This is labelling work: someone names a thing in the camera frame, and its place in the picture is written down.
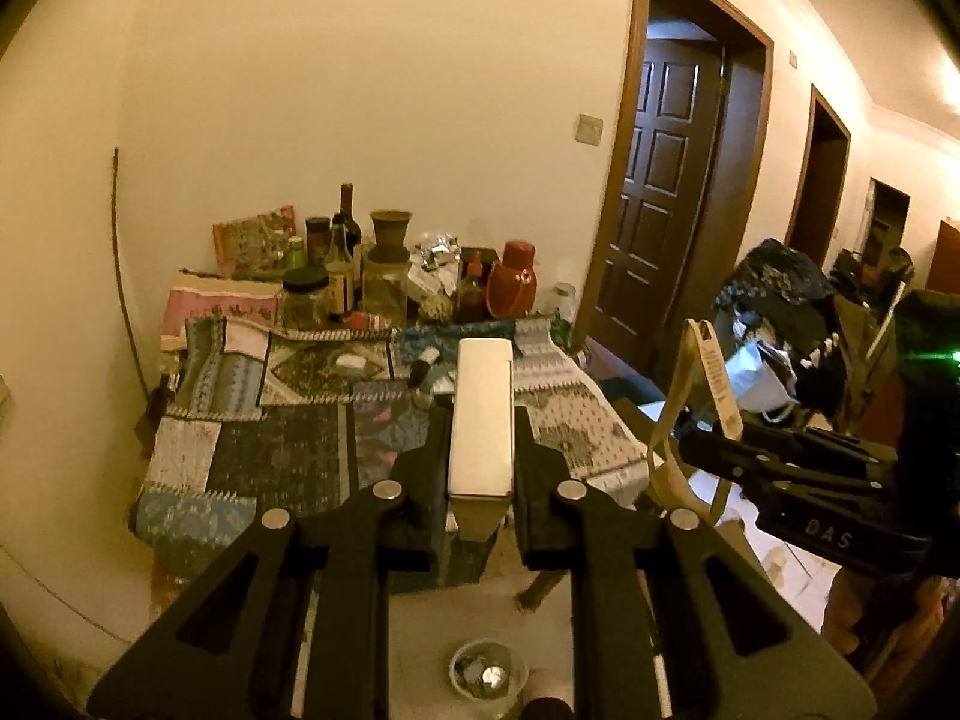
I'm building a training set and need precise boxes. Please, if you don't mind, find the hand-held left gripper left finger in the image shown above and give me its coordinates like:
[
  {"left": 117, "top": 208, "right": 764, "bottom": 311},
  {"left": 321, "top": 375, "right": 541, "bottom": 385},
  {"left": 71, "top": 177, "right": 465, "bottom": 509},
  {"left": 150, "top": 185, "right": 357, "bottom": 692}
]
[{"left": 88, "top": 409, "right": 455, "bottom": 720}]

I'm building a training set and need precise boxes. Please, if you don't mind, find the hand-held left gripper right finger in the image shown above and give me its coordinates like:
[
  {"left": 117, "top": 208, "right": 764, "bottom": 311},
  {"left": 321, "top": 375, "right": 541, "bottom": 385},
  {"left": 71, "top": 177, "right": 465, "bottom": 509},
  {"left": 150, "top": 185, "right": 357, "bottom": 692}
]
[{"left": 512, "top": 405, "right": 878, "bottom": 720}]

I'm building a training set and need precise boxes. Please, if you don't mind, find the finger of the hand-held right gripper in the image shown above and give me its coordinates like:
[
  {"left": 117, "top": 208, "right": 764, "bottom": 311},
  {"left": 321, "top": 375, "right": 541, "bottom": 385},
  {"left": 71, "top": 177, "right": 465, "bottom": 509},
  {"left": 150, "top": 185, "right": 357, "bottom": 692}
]
[
  {"left": 677, "top": 431, "right": 882, "bottom": 503},
  {"left": 720, "top": 420, "right": 897, "bottom": 470}
]

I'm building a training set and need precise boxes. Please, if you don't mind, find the long cream cardboard box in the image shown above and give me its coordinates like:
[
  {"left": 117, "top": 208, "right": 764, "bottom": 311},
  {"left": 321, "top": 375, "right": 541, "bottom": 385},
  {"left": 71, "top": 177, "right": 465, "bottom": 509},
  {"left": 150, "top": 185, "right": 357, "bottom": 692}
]
[{"left": 448, "top": 337, "right": 516, "bottom": 541}]

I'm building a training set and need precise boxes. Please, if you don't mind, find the beige paper strip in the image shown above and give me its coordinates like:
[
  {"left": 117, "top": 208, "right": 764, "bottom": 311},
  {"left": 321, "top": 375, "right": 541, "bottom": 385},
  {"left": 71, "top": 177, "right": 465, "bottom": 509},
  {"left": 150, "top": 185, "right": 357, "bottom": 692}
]
[{"left": 649, "top": 319, "right": 743, "bottom": 526}]

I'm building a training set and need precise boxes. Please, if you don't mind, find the white bowl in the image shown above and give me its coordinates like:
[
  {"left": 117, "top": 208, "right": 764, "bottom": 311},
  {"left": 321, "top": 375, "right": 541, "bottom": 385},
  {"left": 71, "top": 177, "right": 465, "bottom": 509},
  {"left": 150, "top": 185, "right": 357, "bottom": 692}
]
[{"left": 448, "top": 639, "right": 530, "bottom": 702}]

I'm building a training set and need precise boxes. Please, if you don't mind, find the blue foil wrapper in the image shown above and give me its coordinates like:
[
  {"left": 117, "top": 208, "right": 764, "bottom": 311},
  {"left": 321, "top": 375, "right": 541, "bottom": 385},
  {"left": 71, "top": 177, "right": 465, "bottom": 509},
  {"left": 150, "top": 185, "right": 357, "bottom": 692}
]
[{"left": 452, "top": 652, "right": 488, "bottom": 695}]

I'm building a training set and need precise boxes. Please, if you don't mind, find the person's right hand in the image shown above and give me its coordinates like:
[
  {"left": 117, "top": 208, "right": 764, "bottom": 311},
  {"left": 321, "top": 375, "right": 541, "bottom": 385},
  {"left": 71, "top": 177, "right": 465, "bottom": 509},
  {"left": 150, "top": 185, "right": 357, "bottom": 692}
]
[{"left": 821, "top": 566, "right": 950, "bottom": 680}]

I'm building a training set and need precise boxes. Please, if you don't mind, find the white plastic bag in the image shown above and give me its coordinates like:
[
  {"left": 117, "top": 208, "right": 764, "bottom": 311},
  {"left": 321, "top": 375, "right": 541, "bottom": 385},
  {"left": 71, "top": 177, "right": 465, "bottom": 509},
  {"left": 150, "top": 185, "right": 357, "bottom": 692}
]
[{"left": 731, "top": 341, "right": 796, "bottom": 421}]

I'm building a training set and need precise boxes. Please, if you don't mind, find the patchwork tablecloth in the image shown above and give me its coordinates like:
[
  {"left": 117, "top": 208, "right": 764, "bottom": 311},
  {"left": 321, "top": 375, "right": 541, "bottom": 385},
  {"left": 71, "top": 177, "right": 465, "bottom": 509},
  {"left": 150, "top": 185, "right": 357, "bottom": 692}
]
[{"left": 131, "top": 315, "right": 653, "bottom": 586}]

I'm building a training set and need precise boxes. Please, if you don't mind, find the khaki bag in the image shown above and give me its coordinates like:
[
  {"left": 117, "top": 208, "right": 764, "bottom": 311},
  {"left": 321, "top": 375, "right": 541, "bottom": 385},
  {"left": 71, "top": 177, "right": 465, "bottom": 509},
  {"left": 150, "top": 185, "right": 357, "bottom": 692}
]
[{"left": 829, "top": 247, "right": 916, "bottom": 361}]

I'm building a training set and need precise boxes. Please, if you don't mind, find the dark clothing pile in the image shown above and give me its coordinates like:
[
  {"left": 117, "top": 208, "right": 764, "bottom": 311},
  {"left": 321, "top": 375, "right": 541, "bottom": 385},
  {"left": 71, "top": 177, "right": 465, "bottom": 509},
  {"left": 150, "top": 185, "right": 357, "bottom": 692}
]
[{"left": 712, "top": 238, "right": 837, "bottom": 361}]

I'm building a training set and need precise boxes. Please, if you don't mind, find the reddish wooden door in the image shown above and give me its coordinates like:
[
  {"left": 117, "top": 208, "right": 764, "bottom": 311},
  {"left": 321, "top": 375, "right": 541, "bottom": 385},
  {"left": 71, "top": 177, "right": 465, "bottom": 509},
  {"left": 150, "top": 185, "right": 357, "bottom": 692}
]
[{"left": 926, "top": 217, "right": 960, "bottom": 293}]

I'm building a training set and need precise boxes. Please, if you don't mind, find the small brown bottle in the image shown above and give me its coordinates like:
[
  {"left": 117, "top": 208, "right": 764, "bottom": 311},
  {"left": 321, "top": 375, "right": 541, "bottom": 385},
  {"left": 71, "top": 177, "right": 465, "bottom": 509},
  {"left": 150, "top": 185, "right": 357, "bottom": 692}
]
[{"left": 459, "top": 251, "right": 487, "bottom": 322}]

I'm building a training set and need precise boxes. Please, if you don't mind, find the large glass jar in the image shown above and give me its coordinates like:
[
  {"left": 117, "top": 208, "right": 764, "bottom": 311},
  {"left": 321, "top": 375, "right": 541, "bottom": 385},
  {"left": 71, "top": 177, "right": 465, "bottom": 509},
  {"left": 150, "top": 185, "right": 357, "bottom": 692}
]
[{"left": 361, "top": 251, "right": 410, "bottom": 323}]

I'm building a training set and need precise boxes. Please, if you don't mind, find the red thermos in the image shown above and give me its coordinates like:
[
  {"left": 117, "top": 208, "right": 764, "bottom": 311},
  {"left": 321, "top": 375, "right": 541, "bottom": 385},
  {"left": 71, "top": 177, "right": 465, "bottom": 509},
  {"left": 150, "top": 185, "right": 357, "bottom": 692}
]
[{"left": 486, "top": 240, "right": 537, "bottom": 320}]

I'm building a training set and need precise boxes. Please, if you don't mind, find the clear liquor bottle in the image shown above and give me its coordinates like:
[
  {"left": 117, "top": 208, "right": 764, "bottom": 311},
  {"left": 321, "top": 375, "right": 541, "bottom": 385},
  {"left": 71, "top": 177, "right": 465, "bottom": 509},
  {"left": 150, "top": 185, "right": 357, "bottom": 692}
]
[{"left": 326, "top": 214, "right": 359, "bottom": 320}]

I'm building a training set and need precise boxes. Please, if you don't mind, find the glass jar black lid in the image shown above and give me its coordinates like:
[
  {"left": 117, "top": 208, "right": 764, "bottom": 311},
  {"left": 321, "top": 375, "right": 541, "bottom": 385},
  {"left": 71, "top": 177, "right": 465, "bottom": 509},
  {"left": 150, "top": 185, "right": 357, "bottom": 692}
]
[{"left": 281, "top": 266, "right": 331, "bottom": 329}]

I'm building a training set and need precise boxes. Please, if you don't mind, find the crinkled clear cellophane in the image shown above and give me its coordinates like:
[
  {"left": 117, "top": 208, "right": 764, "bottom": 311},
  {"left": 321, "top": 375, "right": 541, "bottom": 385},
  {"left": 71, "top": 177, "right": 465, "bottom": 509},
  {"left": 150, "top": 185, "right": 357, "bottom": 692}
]
[{"left": 416, "top": 232, "right": 462, "bottom": 271}]

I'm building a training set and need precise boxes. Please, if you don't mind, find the brown ceramic vase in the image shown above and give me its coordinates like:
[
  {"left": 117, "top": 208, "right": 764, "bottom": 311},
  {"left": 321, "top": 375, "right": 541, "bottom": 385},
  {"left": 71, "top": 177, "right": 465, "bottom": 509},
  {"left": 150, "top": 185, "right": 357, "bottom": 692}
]
[{"left": 370, "top": 210, "right": 413, "bottom": 263}]

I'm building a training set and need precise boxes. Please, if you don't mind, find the dark wine bottle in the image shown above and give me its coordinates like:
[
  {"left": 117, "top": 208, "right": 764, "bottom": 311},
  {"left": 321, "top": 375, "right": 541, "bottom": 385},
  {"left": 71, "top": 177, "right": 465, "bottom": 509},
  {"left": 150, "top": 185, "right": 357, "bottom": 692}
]
[{"left": 337, "top": 182, "right": 362, "bottom": 256}]

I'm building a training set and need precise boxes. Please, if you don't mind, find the floral printed box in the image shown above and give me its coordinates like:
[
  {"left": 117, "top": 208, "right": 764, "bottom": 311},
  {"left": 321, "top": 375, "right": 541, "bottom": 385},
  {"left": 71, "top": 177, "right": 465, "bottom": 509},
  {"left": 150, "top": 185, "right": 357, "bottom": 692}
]
[{"left": 212, "top": 205, "right": 296, "bottom": 278}]

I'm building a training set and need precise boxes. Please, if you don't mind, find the brown panelled door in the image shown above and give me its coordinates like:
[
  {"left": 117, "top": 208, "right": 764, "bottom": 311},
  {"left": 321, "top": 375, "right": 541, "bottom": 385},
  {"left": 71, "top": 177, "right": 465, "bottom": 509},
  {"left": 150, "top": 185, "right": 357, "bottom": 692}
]
[{"left": 592, "top": 37, "right": 725, "bottom": 376}]

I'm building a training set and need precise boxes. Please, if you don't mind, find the thin wooden stick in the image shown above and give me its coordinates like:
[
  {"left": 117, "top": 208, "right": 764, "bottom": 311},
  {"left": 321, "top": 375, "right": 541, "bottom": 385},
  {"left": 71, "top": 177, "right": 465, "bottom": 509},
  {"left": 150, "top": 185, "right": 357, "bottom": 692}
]
[{"left": 111, "top": 148, "right": 151, "bottom": 398}]

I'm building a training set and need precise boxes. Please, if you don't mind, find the small brown door frame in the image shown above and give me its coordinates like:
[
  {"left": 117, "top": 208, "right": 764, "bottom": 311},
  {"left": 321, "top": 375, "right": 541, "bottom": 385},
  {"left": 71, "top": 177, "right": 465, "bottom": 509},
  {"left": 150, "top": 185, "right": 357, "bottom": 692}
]
[{"left": 862, "top": 178, "right": 911, "bottom": 263}]

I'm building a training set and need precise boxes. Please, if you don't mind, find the narrow brown door frame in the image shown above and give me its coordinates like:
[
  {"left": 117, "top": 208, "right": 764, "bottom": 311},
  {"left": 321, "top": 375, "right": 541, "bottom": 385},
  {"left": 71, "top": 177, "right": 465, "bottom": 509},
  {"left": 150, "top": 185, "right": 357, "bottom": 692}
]
[{"left": 784, "top": 85, "right": 852, "bottom": 267}]

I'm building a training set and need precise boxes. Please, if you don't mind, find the wide brown door frame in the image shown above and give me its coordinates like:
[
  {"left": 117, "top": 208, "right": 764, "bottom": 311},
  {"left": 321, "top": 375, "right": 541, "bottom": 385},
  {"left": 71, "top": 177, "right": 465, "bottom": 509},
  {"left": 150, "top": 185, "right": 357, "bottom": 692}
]
[{"left": 574, "top": 0, "right": 775, "bottom": 391}]

